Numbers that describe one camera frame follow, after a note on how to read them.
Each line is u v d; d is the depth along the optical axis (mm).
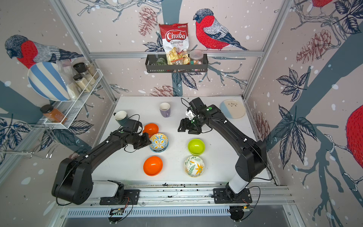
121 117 1008
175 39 797
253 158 424
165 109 1012
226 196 663
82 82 764
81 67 795
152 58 941
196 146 902
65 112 655
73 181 412
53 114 618
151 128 978
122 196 686
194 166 835
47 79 665
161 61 930
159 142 904
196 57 820
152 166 825
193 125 674
